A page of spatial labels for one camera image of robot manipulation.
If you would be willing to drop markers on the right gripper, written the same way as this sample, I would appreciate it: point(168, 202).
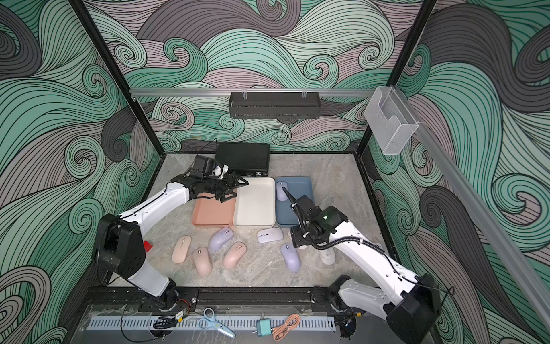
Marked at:
point(296, 238)

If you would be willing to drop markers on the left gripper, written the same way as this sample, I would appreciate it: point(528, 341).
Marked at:
point(228, 188)

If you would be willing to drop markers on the purple mouse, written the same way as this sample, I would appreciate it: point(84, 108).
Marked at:
point(281, 187)
point(220, 238)
point(291, 257)

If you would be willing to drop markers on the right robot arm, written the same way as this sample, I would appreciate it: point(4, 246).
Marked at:
point(410, 304)

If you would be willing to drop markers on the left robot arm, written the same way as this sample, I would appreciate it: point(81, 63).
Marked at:
point(119, 240)

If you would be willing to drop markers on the pink storage tray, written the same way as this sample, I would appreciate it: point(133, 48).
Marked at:
point(210, 213)

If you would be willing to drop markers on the blue storage tray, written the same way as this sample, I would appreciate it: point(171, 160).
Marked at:
point(297, 186)

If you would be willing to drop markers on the white storage tray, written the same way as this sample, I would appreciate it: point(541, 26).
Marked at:
point(256, 204)

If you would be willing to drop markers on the white mouse right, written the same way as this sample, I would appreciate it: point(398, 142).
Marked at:
point(327, 256)

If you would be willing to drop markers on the flat white mouse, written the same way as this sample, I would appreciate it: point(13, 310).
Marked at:
point(270, 235)

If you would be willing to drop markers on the black case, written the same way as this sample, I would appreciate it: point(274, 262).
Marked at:
point(246, 159)

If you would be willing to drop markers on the flat pink mouse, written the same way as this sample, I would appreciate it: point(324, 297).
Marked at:
point(180, 250)

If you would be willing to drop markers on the pink mouse right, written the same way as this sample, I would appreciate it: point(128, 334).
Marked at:
point(234, 255)

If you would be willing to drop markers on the pink mouse middle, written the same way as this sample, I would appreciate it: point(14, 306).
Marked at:
point(202, 261)

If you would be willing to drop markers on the red block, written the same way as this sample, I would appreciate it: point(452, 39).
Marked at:
point(147, 246)

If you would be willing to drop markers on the teal plug adapter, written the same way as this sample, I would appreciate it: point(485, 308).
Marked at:
point(263, 327)

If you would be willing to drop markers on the blue scissors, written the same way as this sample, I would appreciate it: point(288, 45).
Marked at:
point(209, 321)

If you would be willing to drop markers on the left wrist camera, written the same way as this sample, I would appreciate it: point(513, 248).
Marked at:
point(207, 167)

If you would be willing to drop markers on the black wall shelf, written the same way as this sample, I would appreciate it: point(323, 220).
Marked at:
point(274, 105)

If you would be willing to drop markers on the clear wall holder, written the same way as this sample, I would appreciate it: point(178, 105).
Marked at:
point(390, 117)

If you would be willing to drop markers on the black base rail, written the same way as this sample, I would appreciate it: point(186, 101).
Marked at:
point(316, 299)

